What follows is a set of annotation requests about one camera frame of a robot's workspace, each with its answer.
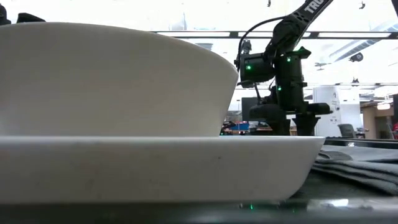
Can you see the white plate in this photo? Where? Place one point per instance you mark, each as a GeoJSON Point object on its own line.
{"type": "Point", "coordinates": [140, 171]}

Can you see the white column with devices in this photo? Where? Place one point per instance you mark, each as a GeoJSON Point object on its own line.
{"type": "Point", "coordinates": [326, 93]}

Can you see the beige bowl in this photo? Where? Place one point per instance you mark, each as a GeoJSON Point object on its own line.
{"type": "Point", "coordinates": [109, 81]}

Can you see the black monitor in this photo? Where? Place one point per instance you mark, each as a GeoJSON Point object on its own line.
{"type": "Point", "coordinates": [245, 105]}

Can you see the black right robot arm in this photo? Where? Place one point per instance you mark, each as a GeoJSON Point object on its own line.
{"type": "Point", "coordinates": [311, 7]}

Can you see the blue storage bins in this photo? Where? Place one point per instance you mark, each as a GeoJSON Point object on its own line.
{"type": "Point", "coordinates": [241, 126]}

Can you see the grey napkin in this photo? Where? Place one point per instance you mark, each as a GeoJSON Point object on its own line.
{"type": "Point", "coordinates": [357, 174]}

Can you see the black ceiling spotlight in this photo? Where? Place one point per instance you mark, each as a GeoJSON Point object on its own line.
{"type": "Point", "coordinates": [246, 46]}
{"type": "Point", "coordinates": [357, 57]}

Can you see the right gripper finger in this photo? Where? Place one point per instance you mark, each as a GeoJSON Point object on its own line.
{"type": "Point", "coordinates": [306, 124]}
{"type": "Point", "coordinates": [267, 112]}

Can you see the grey office chair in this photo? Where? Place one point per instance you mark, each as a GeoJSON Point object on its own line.
{"type": "Point", "coordinates": [346, 130]}

